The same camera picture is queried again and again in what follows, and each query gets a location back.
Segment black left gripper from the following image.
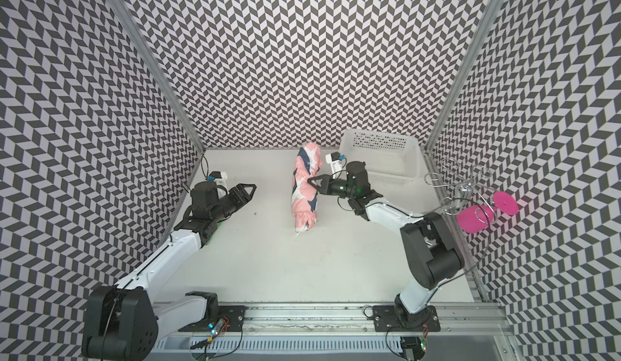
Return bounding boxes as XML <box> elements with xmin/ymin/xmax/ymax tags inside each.
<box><xmin>211</xmin><ymin>183</ymin><xmax>257</xmax><ymax>222</ymax></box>

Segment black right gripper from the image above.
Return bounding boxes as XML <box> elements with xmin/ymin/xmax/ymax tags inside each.
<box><xmin>308</xmin><ymin>174</ymin><xmax>357</xmax><ymax>199</ymax></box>

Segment pink shark print shorts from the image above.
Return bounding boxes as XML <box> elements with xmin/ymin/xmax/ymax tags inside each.
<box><xmin>291</xmin><ymin>142</ymin><xmax>322</xmax><ymax>233</ymax></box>

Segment white perforated plastic basket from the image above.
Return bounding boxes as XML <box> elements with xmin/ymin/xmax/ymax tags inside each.
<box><xmin>339</xmin><ymin>129</ymin><xmax>424</xmax><ymax>186</ymax></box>

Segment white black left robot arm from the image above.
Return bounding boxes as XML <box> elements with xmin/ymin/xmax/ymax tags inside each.
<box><xmin>81</xmin><ymin>180</ymin><xmax>256</xmax><ymax>360</ymax></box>

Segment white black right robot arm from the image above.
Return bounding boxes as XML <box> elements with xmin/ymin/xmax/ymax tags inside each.
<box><xmin>307</xmin><ymin>162</ymin><xmax>465</xmax><ymax>330</ymax></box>

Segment pink plastic wine glass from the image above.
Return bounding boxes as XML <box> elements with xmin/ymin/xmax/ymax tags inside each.
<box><xmin>456</xmin><ymin>191</ymin><xmax>519</xmax><ymax>234</ymax></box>

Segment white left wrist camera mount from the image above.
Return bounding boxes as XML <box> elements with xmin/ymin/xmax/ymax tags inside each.
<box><xmin>206</xmin><ymin>171</ymin><xmax>227</xmax><ymax>188</ymax></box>

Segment chrome wire glass rack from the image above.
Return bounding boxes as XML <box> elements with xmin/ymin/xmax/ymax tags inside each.
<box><xmin>424</xmin><ymin>156</ymin><xmax>492</xmax><ymax>231</ymax></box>

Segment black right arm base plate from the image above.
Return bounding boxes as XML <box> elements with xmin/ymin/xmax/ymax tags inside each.
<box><xmin>371</xmin><ymin>305</ymin><xmax>441</xmax><ymax>333</ymax></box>

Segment aluminium front rail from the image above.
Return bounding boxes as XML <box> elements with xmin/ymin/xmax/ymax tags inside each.
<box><xmin>103</xmin><ymin>301</ymin><xmax>515</xmax><ymax>338</ymax></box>

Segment aluminium corner post left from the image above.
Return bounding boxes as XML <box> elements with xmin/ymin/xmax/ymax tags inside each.
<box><xmin>106</xmin><ymin>0</ymin><xmax>205</xmax><ymax>154</ymax></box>

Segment aluminium corner post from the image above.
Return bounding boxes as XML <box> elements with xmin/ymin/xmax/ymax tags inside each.
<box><xmin>106</xmin><ymin>0</ymin><xmax>205</xmax><ymax>154</ymax></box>
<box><xmin>424</xmin><ymin>0</ymin><xmax>505</xmax><ymax>154</ymax></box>

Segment aluminium corner post right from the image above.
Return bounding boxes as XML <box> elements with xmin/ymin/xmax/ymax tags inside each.
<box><xmin>424</xmin><ymin>0</ymin><xmax>505</xmax><ymax>154</ymax></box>

